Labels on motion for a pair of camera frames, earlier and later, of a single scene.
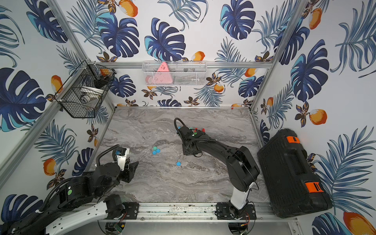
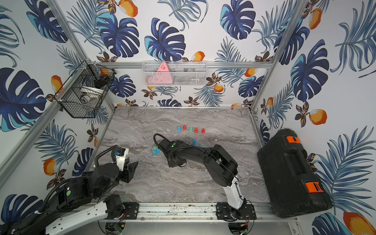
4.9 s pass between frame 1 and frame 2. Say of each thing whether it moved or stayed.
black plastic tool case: stayed
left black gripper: stayed
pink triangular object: stayed
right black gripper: moved
